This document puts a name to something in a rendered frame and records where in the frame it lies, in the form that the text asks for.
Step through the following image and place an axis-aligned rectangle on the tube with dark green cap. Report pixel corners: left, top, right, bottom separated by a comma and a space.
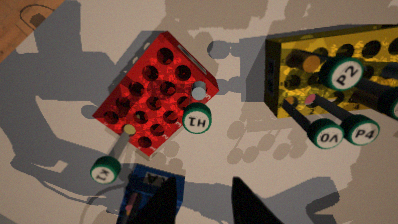
182, 81, 212, 134

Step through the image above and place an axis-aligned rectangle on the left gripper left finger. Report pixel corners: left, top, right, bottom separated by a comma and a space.
128, 177, 177, 224

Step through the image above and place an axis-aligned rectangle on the yellow tube rack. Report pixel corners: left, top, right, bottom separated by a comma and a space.
264, 24, 398, 119

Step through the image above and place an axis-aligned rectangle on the red tube rack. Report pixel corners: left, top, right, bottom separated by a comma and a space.
92, 31, 219, 156

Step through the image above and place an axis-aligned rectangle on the blue tube rack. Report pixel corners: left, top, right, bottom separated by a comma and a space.
116, 163, 185, 224

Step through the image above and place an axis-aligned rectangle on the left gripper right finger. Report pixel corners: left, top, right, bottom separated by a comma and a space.
231, 177, 284, 224

